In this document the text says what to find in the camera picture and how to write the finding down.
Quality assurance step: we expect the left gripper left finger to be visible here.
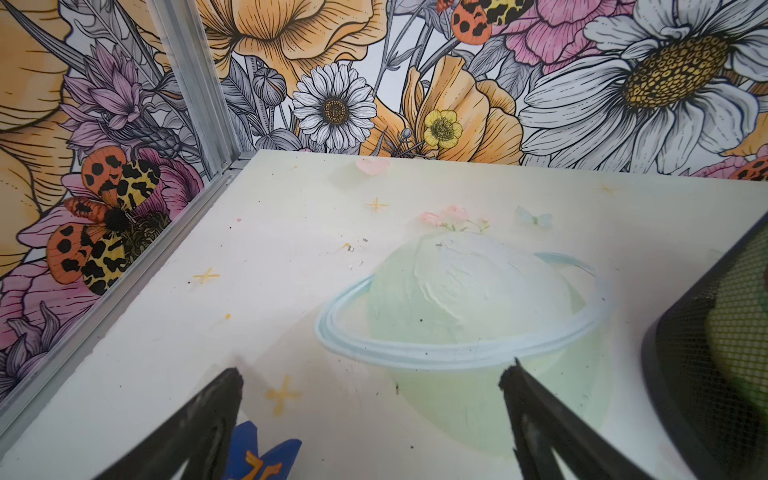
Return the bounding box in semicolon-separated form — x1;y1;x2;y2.
97;368;243;479

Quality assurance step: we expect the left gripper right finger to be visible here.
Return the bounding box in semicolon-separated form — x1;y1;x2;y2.
499;362;649;479

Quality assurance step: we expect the blue packaged item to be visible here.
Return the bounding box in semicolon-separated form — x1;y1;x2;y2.
222;421;302;480

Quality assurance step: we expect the black mesh trash bin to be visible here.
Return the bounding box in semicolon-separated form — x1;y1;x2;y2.
641;217;767;479

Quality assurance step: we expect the yellow-green plastic bin bag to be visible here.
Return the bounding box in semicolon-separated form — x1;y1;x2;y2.
705;231;767;416

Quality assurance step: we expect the floral table mat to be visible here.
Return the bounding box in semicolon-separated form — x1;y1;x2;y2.
1;152;767;479

